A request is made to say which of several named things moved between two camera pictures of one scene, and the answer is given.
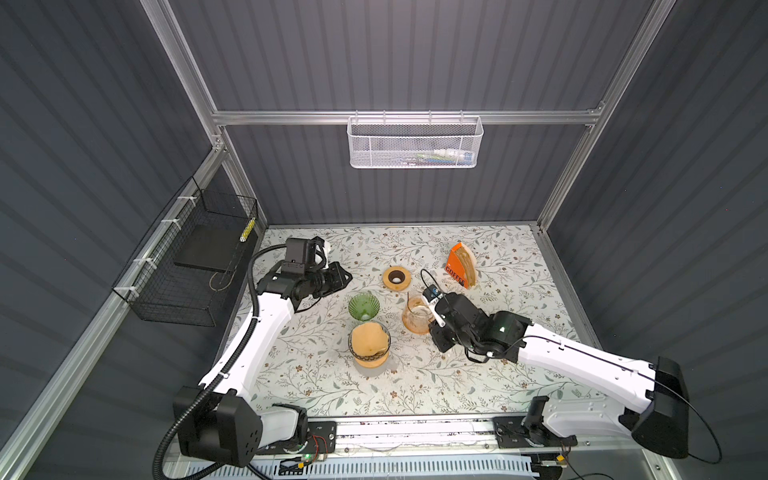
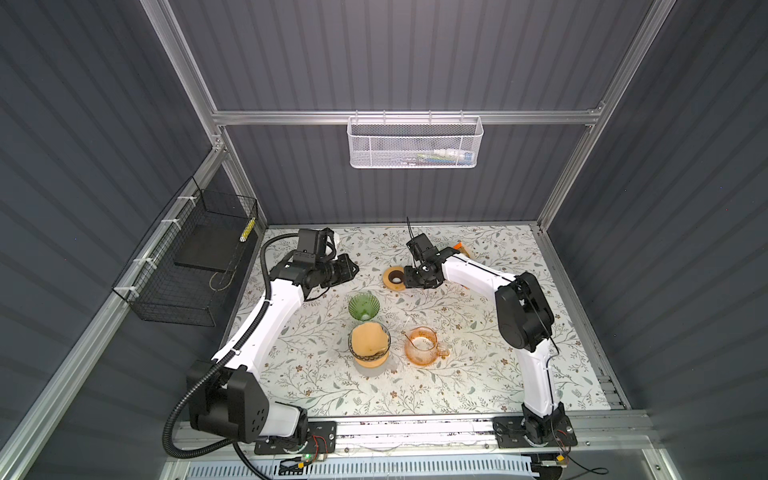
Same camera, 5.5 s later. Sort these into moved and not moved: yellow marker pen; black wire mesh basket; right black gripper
Moved: right black gripper
Not moved: yellow marker pen; black wire mesh basket
